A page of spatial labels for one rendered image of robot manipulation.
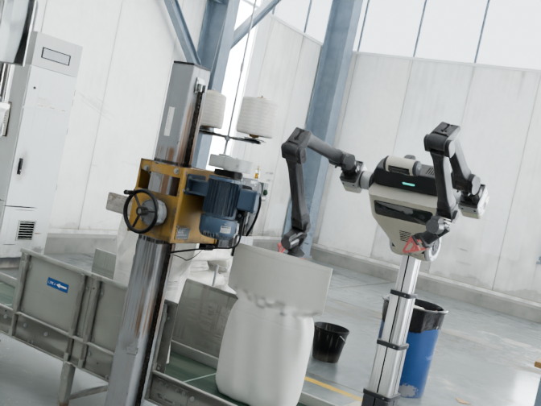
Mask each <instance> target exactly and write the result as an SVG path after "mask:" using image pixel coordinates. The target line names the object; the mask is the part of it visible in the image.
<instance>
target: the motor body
mask: <svg viewBox="0 0 541 406"><path fill-rule="evenodd" d="M209 178H210V179H208V186H209V187H208V186H207V190H208V192H207V190H206V193H207V196H206V194H205V197H204V204H203V208H202V209H203V210H204V213H202V214H201V216H200V224H199V231H200V233H201V234H202V235H204V236H206V237H209V238H215V239H220V240H230V239H232V238H233V236H234V235H235V230H236V227H237V226H238V224H237V220H235V217H236V213H237V211H238V209H236V206H235V205H236V200H237V194H238V190H240V189H242V187H243V185H245V181H242V180H235V179H232V178H225V177H223V176H216V175H209Z"/></svg>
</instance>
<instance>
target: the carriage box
mask: <svg viewBox="0 0 541 406"><path fill-rule="evenodd" d="M151 172H157V173H160V174H164V175H168V176H174V177H177V178H180V184H179V188H178V193H177V197H176V196H170V195H167V194H163V193H157V192H154V191H151V192H152V193H153V194H154V195H155V197H156V199H158V200H161V201H162V202H164V203H165V205H166V208H167V216H166V218H165V220H164V222H163V223H161V224H160V225H157V226H154V227H153V228H152V229H151V230H150V231H148V232H147V233H145V234H144V235H147V236H150V237H152V238H157V239H160V240H163V241H166V242H168V243H203V244H216V242H217V240H216V239H215V238H209V237H206V236H204V235H202V234H201V233H200V231H199V224H200V216H201V214H202V213H204V210H203V209H202V208H203V204H204V196H201V197H199V196H192V195H185V194H184V192H185V185H186V181H187V177H188V174H194V175H200V176H205V177H206V179H205V180H206V181H208V179H210V178H209V175H216V174H214V172H212V171H209V170H204V169H201V168H194V167H191V168H178V167H175V166H171V165H167V164H161V163H157V162H154V160H153V159H144V158H141V161H140V165H139V170H138V177H137V181H136V185H135V190H136V189H147V190H148V186H149V182H150V178H151ZM216 176H219V175H216ZM149 191H150V190H149ZM137 197H138V200H139V203H140V205H141V204H142V203H143V202H144V201H145V200H147V199H151V197H150V196H148V195H147V194H145V193H138V194H137ZM137 208H138V205H137V202H136V200H135V197H133V202H132V206H131V211H130V218H129V222H130V224H131V225H133V224H134V221H135V219H136V217H137V216H138V215H137V214H136V209H137ZM148 226H149V225H147V224H145V223H143V222H142V221H141V218H139V220H138V221H137V223H136V225H135V227H134V228H135V229H137V230H143V229H146V228H147V227H148ZM178 228H191V229H190V233H189V237H188V239H178V238H176V234H177V230H178Z"/></svg>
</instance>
